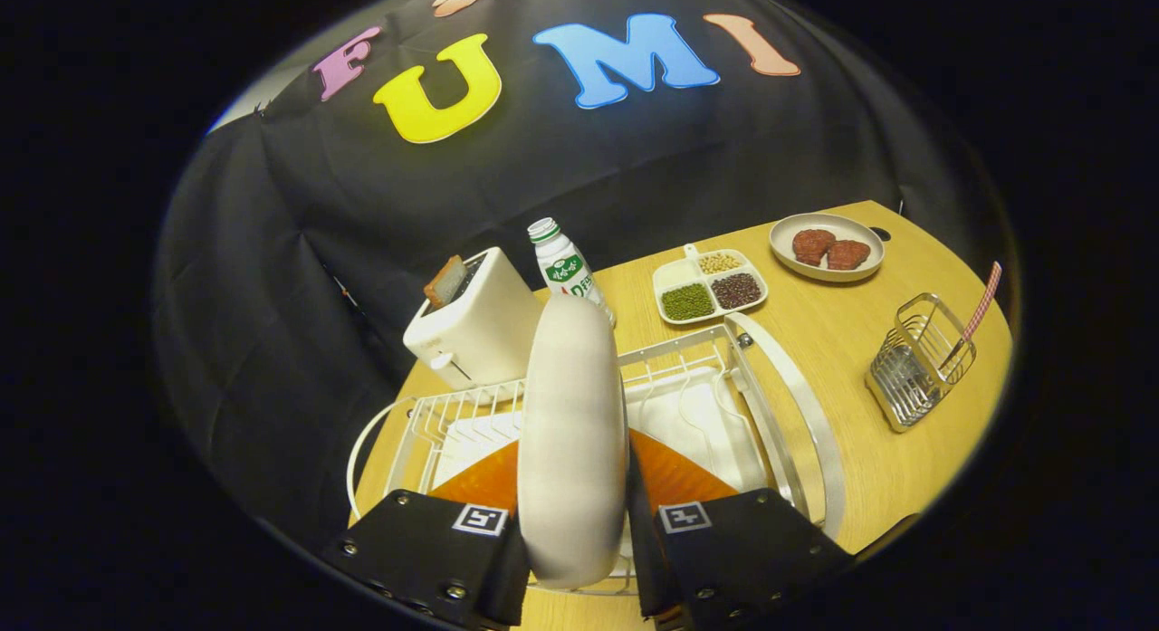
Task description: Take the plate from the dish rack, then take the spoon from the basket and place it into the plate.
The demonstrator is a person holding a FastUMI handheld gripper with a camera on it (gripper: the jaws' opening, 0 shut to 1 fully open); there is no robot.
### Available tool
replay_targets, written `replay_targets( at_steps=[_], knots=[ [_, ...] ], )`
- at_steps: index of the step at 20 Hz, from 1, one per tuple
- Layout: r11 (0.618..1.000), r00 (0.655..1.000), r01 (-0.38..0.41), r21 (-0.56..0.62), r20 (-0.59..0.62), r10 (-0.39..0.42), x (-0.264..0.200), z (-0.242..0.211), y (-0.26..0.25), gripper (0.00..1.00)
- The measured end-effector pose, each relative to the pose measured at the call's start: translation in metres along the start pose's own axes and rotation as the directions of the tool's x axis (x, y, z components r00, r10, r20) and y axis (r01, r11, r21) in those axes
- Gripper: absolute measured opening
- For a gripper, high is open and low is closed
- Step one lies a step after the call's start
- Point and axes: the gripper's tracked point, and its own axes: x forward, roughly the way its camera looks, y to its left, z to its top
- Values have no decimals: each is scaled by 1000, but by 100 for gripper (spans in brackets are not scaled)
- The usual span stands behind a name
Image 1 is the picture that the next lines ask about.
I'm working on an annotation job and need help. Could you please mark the metal wire basket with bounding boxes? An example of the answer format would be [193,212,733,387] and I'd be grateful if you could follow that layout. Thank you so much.
[864,292,978,434]

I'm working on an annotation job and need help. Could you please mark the brown bread slice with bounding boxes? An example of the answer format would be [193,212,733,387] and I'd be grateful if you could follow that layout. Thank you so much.
[424,255,467,308]

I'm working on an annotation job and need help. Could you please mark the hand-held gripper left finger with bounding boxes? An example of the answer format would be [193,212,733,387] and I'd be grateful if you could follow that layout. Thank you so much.
[317,439,531,631]

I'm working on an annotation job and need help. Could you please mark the white drip tray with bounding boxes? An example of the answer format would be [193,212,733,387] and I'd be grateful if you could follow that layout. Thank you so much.
[433,378,771,523]

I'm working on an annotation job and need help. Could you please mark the white bottle with green label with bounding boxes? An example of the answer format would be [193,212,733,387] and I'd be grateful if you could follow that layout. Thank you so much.
[528,217,617,329]

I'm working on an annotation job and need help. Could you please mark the white wire dish rack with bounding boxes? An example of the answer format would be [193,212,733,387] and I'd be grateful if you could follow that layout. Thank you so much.
[347,311,848,598]

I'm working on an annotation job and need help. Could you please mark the white divided tray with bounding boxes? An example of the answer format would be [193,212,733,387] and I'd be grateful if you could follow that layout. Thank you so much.
[652,244,770,326]

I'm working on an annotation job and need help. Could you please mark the green mung beans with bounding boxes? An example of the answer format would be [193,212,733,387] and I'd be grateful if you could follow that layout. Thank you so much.
[661,282,715,321]

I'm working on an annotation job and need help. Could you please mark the beige round plate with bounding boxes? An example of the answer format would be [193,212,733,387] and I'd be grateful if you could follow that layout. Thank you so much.
[517,294,630,590]

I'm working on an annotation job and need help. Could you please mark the white toaster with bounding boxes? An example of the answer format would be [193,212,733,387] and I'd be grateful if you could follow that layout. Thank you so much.
[403,247,544,392]

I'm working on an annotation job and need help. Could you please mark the spoon with red checked handle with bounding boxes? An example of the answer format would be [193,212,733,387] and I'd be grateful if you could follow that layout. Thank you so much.
[937,261,1003,378]

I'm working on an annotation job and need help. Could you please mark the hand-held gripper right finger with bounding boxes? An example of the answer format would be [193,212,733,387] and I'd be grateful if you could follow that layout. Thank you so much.
[625,429,857,631]

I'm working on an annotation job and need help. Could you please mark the dark red beans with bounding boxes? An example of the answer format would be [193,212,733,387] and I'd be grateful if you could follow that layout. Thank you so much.
[711,272,763,310]

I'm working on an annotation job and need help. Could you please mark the beige plate with meat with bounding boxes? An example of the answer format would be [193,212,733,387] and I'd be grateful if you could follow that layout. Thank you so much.
[769,213,886,282]

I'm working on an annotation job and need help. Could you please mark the black backdrop cloth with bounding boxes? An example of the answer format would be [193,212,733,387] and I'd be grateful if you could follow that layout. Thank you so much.
[152,0,1006,559]

